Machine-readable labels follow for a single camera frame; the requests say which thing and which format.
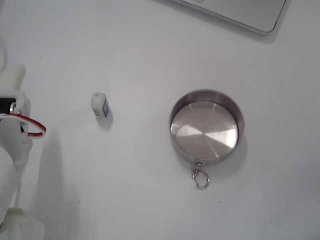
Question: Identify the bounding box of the round metal bowl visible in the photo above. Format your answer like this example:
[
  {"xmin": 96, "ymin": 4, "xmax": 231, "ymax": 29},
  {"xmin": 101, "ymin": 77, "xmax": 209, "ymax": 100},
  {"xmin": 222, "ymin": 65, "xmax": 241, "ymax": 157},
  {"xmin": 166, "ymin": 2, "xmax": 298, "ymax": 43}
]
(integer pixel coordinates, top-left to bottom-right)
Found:
[{"xmin": 168, "ymin": 88, "xmax": 245, "ymax": 166}]

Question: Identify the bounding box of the metal key ring chain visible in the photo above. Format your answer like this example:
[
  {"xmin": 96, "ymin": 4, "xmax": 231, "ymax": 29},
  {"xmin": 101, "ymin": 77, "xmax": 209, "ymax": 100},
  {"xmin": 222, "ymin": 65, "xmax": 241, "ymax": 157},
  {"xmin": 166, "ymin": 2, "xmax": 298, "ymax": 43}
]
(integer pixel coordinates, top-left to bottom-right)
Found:
[{"xmin": 191, "ymin": 159, "xmax": 211, "ymax": 190}]

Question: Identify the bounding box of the red white black servo wire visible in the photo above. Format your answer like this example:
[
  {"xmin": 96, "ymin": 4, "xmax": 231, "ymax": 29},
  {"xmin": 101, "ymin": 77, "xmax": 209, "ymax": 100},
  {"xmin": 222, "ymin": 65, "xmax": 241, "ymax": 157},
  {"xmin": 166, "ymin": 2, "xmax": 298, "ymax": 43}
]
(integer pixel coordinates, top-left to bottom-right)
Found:
[{"xmin": 0, "ymin": 113, "xmax": 48, "ymax": 138}]

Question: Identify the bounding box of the small white and blue box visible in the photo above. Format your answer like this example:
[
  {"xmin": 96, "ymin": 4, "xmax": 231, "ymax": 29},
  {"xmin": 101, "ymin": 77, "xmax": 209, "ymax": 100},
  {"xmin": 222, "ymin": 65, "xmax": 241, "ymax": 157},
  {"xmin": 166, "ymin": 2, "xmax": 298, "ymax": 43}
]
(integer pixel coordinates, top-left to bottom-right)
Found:
[{"xmin": 90, "ymin": 91, "xmax": 112, "ymax": 125}]

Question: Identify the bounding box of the silver laptop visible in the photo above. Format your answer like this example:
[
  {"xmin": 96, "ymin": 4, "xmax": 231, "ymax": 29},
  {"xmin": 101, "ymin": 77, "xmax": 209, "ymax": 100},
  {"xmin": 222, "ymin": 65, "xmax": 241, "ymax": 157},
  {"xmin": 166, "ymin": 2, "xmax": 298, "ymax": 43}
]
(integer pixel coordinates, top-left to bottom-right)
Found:
[{"xmin": 154, "ymin": 0, "xmax": 292, "ymax": 35}]

